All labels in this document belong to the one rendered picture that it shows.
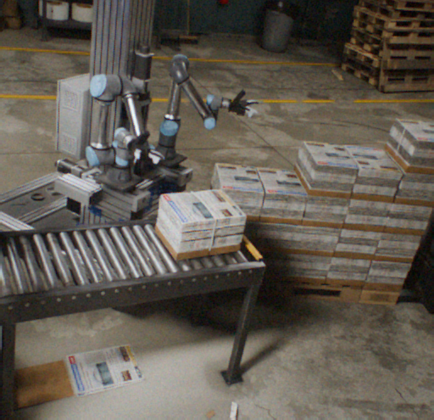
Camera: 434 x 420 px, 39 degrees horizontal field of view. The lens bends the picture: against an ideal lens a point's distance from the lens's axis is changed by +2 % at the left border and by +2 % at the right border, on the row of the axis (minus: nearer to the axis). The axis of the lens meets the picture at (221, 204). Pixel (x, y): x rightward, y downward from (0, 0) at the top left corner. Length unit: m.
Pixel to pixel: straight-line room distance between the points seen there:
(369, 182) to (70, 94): 1.96
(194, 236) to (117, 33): 1.30
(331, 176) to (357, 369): 1.21
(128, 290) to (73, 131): 1.43
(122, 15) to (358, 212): 1.94
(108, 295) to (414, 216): 2.27
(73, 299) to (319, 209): 1.86
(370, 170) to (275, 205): 0.64
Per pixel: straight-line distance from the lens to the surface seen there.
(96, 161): 3.52
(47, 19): 9.29
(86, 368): 3.55
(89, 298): 2.82
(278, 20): 10.67
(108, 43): 3.69
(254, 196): 3.82
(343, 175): 3.92
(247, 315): 3.31
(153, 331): 3.83
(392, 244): 4.33
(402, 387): 4.02
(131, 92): 3.41
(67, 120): 3.97
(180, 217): 2.95
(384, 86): 9.81
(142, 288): 2.88
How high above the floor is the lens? 2.51
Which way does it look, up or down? 28 degrees down
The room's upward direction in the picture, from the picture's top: 11 degrees clockwise
